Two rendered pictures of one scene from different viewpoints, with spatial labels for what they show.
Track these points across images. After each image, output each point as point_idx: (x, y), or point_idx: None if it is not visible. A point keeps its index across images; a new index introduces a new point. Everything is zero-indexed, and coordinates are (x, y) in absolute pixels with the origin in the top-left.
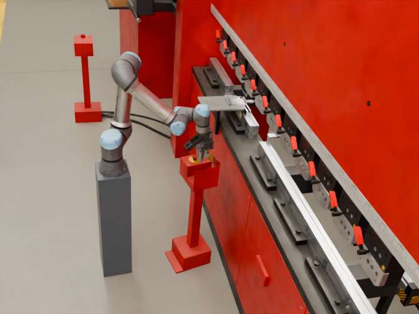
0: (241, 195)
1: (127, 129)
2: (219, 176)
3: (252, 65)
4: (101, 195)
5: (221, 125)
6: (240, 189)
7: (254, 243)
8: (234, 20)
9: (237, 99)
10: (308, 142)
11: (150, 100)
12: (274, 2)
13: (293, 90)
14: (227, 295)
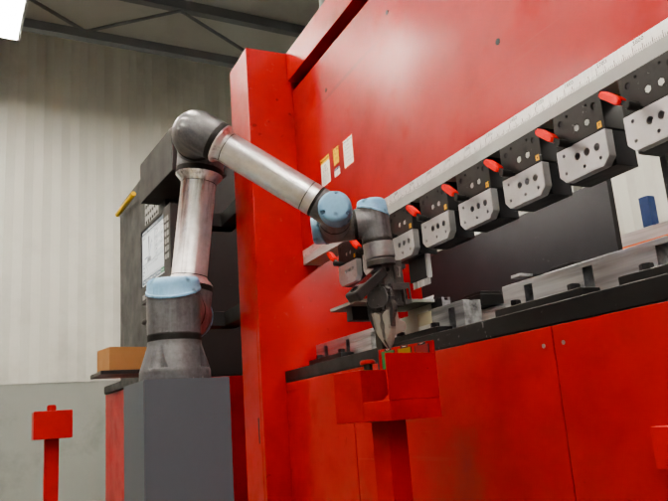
0: (517, 386)
1: (206, 290)
2: (423, 463)
3: (431, 184)
4: (150, 436)
5: (395, 345)
6: (508, 373)
7: (622, 427)
8: (365, 192)
9: None
10: (646, 63)
11: (266, 157)
12: (448, 34)
13: (556, 58)
14: None
